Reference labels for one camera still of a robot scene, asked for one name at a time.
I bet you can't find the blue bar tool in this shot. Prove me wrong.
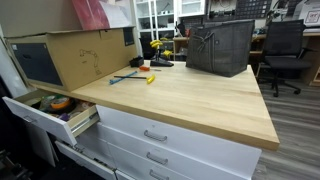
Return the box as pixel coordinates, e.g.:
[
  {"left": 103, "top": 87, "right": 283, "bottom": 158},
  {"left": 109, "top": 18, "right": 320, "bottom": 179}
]
[{"left": 109, "top": 70, "right": 139, "bottom": 85}]

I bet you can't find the orange handled screwdriver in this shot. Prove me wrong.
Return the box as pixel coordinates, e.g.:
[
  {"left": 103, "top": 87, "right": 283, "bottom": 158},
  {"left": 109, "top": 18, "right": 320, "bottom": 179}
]
[{"left": 138, "top": 65, "right": 163, "bottom": 72}]

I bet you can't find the black chair back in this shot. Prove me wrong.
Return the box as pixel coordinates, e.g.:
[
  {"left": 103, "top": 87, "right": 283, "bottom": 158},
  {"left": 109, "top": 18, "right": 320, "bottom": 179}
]
[{"left": 138, "top": 32, "right": 157, "bottom": 60}]

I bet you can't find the white tape roll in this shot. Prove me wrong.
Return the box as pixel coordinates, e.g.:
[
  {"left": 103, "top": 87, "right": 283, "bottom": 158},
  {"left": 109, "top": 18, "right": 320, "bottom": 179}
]
[{"left": 77, "top": 100, "right": 94, "bottom": 112}]

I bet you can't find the small wooden table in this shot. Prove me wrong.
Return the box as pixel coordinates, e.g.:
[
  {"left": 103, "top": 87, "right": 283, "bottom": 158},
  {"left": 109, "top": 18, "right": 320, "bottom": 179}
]
[{"left": 172, "top": 35, "right": 191, "bottom": 62}]

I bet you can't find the dark grey tote bag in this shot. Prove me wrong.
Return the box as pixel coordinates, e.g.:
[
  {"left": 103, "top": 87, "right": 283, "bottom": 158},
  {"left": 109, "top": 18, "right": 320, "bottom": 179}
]
[{"left": 185, "top": 19, "right": 256, "bottom": 78}]

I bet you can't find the black office chair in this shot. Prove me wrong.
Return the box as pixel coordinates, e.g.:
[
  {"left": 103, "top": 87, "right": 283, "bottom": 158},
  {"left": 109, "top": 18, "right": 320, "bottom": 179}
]
[{"left": 258, "top": 18, "right": 316, "bottom": 98}]

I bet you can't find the orange tape roll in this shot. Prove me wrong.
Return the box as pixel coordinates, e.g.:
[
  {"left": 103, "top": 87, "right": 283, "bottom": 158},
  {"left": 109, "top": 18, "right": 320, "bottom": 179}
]
[{"left": 49, "top": 96, "right": 72, "bottom": 111}]

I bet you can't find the black pegboard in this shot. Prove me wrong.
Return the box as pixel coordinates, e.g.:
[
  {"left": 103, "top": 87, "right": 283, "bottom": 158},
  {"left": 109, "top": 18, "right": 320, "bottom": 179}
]
[{"left": 234, "top": 0, "right": 273, "bottom": 20}]

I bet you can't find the white printer box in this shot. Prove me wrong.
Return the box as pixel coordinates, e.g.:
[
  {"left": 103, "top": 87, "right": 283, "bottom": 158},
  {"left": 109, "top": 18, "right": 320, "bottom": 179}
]
[{"left": 293, "top": 0, "right": 320, "bottom": 28}]

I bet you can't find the white sheet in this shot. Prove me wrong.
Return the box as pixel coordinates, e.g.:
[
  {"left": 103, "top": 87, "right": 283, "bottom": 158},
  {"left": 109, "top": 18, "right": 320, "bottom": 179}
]
[{"left": 99, "top": 0, "right": 133, "bottom": 29}]

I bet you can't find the wooden desk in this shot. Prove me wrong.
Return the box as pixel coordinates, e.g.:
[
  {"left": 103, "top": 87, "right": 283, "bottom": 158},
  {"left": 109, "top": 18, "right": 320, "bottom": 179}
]
[{"left": 249, "top": 28, "right": 320, "bottom": 87}]

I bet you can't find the white board panel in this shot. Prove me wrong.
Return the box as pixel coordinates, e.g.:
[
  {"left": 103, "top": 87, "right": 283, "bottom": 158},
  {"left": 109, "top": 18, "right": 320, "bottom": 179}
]
[{"left": 0, "top": 34, "right": 60, "bottom": 168}]

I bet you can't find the white shelf unit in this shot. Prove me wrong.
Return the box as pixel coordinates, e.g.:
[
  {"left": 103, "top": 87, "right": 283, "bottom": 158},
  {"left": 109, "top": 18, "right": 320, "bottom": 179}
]
[{"left": 132, "top": 0, "right": 179, "bottom": 43}]

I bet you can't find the green packet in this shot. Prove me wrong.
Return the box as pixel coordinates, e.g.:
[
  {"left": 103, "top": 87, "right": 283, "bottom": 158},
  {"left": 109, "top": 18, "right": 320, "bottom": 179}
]
[{"left": 39, "top": 95, "right": 56, "bottom": 112}]

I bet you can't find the purple small item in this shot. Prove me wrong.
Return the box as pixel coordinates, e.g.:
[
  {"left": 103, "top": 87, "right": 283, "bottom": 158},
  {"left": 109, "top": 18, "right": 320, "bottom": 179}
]
[{"left": 59, "top": 112, "right": 71, "bottom": 122}]

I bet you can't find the white wall cabinet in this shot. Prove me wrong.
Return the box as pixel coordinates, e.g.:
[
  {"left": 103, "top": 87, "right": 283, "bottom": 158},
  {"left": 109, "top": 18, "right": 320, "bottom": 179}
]
[{"left": 176, "top": 0, "right": 208, "bottom": 18}]

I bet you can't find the black equipment frame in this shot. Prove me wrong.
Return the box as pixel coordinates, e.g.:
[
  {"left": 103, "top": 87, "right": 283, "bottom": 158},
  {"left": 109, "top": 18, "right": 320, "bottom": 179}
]
[{"left": 0, "top": 74, "right": 38, "bottom": 180}]

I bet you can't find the large cardboard box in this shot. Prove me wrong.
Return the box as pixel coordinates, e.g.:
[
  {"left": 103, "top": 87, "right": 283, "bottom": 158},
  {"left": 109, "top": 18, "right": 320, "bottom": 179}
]
[{"left": 5, "top": 26, "right": 139, "bottom": 93}]

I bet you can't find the small black box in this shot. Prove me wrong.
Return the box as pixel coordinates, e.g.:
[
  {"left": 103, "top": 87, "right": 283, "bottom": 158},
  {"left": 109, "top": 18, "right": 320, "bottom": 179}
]
[{"left": 129, "top": 55, "right": 145, "bottom": 68}]

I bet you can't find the yellow handled T wrench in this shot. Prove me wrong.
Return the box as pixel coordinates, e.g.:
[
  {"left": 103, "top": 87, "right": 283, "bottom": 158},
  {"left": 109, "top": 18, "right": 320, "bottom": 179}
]
[{"left": 113, "top": 73, "right": 156, "bottom": 85}]

